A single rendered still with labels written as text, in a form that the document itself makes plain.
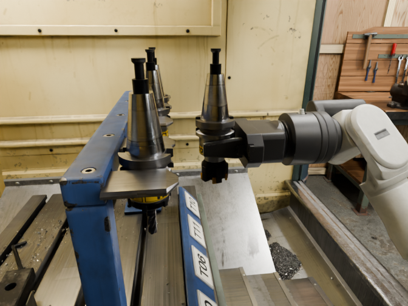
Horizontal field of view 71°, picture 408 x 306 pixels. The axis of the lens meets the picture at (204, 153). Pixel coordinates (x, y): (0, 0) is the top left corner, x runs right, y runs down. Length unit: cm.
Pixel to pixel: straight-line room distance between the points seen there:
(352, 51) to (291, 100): 185
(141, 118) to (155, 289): 39
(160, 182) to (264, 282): 65
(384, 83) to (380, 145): 262
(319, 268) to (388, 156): 61
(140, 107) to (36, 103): 81
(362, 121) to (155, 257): 48
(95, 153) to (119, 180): 6
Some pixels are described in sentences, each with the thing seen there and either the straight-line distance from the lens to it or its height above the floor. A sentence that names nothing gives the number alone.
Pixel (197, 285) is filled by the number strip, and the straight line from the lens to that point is 54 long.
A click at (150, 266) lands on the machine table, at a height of 90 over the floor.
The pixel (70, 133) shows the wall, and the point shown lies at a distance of 109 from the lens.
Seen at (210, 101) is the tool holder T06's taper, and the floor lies 126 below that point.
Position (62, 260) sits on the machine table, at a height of 90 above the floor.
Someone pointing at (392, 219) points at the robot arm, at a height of 109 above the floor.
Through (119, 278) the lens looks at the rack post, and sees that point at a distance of 36.
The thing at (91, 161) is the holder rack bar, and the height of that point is 123.
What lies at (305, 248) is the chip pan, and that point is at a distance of 110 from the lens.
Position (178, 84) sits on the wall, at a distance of 100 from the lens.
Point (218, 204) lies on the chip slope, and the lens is 103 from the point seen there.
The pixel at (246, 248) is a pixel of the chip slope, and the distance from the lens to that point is 96.
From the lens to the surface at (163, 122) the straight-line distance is 48.
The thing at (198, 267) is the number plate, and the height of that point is 95.
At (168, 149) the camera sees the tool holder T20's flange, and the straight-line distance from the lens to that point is 34.
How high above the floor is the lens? 135
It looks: 22 degrees down
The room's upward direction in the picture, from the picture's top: straight up
